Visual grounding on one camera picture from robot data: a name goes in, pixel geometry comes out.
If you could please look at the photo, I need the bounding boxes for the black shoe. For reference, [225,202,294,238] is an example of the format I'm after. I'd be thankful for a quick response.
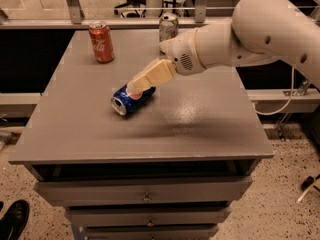
[0,200,30,240]

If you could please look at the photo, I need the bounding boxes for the black office chair base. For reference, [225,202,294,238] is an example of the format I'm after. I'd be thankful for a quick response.
[114,0,146,18]

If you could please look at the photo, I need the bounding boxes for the white cable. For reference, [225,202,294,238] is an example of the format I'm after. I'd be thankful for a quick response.
[253,65,296,117]

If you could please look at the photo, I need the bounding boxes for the grey drawer cabinet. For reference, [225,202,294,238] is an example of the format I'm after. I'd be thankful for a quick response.
[8,28,275,240]

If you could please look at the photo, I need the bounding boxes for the blue pepsi can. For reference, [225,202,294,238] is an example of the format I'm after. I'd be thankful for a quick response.
[111,85,156,116]

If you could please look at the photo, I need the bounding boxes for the middle grey drawer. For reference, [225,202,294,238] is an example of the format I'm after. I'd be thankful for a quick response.
[66,206,231,227]

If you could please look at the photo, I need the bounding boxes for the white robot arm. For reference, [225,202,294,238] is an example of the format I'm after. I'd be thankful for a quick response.
[127,0,320,93]

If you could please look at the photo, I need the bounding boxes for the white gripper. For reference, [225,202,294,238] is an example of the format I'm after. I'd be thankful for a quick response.
[127,29,206,94]

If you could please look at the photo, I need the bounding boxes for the bottom grey drawer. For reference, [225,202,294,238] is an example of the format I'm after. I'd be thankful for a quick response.
[85,224,218,240]

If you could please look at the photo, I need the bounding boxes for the grey drawer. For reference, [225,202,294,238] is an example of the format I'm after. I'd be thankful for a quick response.
[85,224,218,240]
[66,206,231,227]
[34,176,252,207]

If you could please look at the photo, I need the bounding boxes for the grey metal railing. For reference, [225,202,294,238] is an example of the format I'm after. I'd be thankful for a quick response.
[0,0,320,30]

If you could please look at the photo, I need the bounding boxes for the black and white tool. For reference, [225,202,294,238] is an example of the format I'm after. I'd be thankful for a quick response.
[296,175,320,203]

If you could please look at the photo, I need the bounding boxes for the red coca-cola can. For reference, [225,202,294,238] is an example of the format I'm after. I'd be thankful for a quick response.
[89,21,114,63]

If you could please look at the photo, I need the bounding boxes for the top grey drawer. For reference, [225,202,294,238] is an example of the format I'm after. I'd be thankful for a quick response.
[34,176,252,207]

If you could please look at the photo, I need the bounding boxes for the white green soda can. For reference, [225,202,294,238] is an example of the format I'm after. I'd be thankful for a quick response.
[159,12,179,43]

